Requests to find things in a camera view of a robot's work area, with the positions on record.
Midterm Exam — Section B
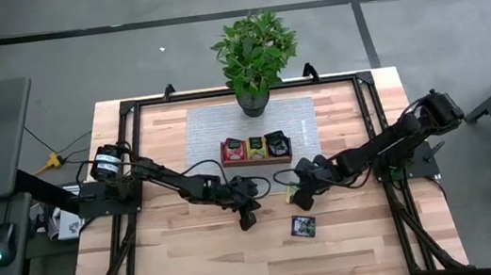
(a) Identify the red strawberry tea packet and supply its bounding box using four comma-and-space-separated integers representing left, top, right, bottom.
221, 136, 248, 163

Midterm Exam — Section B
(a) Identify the white printed box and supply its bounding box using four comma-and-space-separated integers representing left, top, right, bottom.
42, 201, 90, 244

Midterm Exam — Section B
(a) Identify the wooden tea organizer box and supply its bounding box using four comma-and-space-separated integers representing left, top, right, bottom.
217, 129, 296, 173

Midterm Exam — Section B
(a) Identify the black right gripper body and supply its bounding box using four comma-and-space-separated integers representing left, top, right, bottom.
286, 153, 344, 214

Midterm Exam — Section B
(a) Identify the yellow cable connector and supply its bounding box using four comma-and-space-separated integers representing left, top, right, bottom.
31, 151, 66, 176

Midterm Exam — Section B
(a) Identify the grey woven placemat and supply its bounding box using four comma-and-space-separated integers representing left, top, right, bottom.
178, 92, 328, 205

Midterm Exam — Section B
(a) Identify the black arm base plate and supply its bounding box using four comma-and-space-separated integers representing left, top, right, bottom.
74, 177, 146, 222
368, 137, 450, 186

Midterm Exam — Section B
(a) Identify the black computer mouse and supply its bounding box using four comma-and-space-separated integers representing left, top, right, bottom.
0, 220, 21, 268

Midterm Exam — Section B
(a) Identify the black frame clamp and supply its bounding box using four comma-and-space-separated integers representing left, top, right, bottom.
160, 82, 178, 103
301, 60, 320, 84

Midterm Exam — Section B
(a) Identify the yellow lemon lime tea packet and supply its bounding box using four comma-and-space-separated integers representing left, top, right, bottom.
284, 183, 302, 205
245, 134, 268, 161

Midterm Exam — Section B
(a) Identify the green potted plant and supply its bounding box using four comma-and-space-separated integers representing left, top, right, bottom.
206, 6, 308, 122

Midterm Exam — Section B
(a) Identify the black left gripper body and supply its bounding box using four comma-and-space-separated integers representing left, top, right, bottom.
215, 173, 266, 235

